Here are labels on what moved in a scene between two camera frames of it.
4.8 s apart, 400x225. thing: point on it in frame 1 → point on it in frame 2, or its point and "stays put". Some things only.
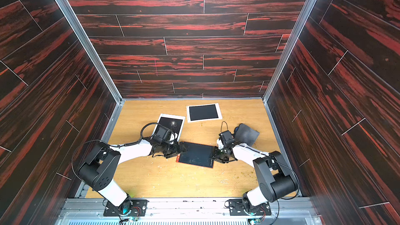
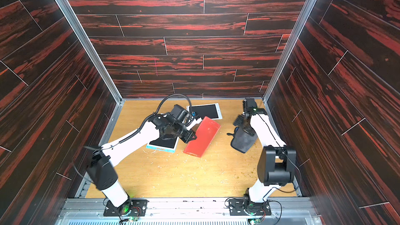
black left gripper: [177, 151] → [189, 137]
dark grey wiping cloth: [244, 134] stays put
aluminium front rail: [284, 211] stays put
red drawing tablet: [196, 154] → [206, 133]
